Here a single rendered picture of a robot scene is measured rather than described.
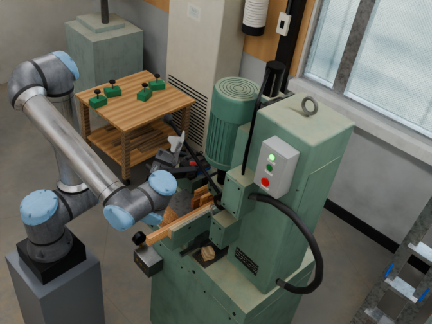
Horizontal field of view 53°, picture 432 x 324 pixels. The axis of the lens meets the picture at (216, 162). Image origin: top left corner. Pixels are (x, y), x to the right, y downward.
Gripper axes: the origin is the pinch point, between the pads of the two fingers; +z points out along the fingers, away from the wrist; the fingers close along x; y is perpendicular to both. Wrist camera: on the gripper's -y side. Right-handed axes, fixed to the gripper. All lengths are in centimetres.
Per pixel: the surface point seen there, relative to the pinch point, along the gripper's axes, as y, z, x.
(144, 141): 18, 100, 132
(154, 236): -3.1, -31.7, 18.9
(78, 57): 95, 164, 138
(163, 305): -23, -32, 84
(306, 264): -66, -21, 19
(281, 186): -30, -30, -34
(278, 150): -24, -26, -43
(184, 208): -11.8, -11.9, 25.2
